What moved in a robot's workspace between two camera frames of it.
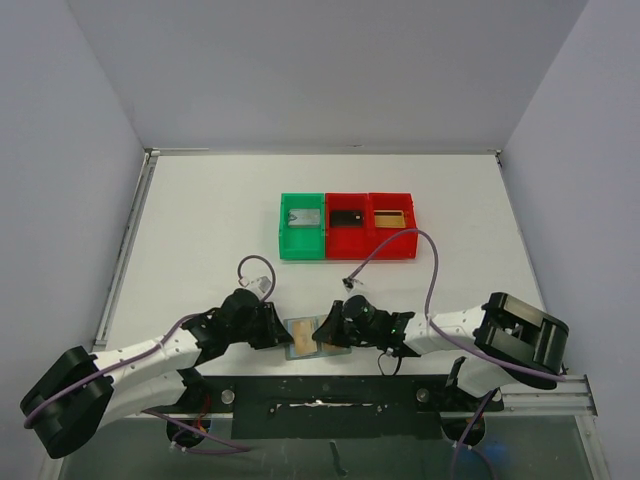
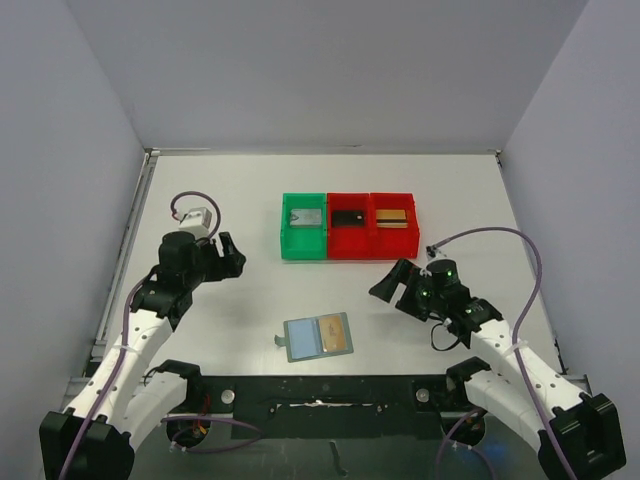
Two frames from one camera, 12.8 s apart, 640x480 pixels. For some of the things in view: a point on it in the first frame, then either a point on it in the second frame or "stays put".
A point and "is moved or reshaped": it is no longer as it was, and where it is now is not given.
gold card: [303, 337] is moved or reshaped
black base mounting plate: [337, 407] stays put
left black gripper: [274, 333] to [226, 266]
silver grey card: [304, 218] stays put
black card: [347, 218] stays put
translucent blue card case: [304, 346] stays put
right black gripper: [335, 325] to [406, 291]
